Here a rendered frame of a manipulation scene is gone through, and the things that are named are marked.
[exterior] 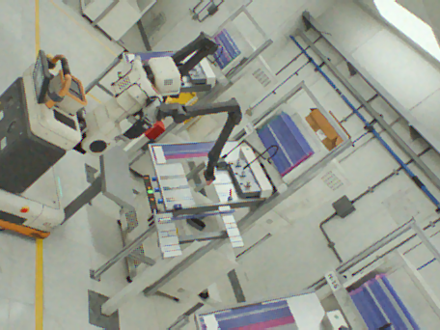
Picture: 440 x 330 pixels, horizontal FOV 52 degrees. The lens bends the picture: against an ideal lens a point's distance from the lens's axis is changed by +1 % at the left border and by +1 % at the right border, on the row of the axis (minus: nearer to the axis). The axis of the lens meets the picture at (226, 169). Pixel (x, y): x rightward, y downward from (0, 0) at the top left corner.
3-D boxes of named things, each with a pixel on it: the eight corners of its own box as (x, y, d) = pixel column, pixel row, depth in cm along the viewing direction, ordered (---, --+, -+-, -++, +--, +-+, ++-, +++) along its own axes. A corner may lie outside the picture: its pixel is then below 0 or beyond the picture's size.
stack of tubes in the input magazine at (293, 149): (281, 176, 309) (312, 151, 302) (256, 131, 344) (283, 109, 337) (289, 183, 317) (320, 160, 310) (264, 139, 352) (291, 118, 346)
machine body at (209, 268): (124, 284, 331) (186, 235, 316) (113, 214, 380) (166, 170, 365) (181, 306, 375) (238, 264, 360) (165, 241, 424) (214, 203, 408)
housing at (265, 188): (258, 205, 320) (262, 190, 310) (236, 160, 354) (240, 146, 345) (268, 203, 322) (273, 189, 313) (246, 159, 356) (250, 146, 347)
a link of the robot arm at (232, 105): (239, 94, 275) (245, 103, 269) (235, 111, 285) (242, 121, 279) (169, 102, 260) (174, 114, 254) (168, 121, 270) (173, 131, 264)
